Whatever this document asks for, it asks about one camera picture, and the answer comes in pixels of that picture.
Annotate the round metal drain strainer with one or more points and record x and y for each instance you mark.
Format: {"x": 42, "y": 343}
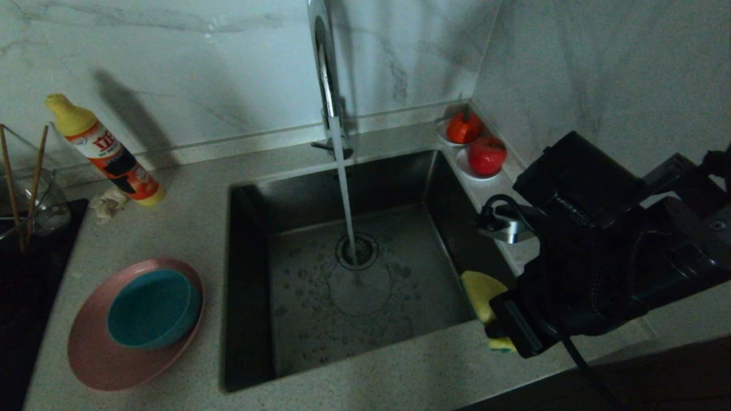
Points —
{"x": 368, "y": 251}

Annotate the yellow-capped orange dish soap bottle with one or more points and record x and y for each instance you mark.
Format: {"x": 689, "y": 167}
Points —
{"x": 111, "y": 162}

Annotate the teal bowl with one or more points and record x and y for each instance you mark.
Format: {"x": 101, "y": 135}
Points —
{"x": 153, "y": 311}

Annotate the clear glass pot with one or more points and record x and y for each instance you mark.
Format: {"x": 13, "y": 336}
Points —
{"x": 54, "y": 214}

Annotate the running water stream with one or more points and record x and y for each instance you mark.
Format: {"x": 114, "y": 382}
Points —
{"x": 344, "y": 194}

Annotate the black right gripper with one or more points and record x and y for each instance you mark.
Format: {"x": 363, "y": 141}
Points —
{"x": 588, "y": 268}

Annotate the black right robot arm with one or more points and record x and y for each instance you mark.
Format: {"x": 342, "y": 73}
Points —
{"x": 697, "y": 240}

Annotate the stainless steel sink basin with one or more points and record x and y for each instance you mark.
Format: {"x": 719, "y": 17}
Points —
{"x": 400, "y": 308}

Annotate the brown wooden chopstick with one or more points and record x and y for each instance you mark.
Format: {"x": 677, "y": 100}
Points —
{"x": 36, "y": 177}

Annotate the red apple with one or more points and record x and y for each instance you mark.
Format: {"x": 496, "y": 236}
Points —
{"x": 486, "y": 155}

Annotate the crumpled white tissue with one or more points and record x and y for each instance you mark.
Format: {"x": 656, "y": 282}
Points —
{"x": 108, "y": 206}

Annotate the chrome kitchen faucet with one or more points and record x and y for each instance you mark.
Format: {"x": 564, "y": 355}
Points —
{"x": 328, "y": 68}

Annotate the yellow sponge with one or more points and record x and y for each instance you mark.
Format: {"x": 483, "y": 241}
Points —
{"x": 480, "y": 288}

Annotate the pink plate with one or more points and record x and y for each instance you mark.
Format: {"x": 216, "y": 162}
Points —
{"x": 114, "y": 368}

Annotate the orange-red tomato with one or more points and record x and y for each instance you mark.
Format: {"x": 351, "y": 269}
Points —
{"x": 462, "y": 128}

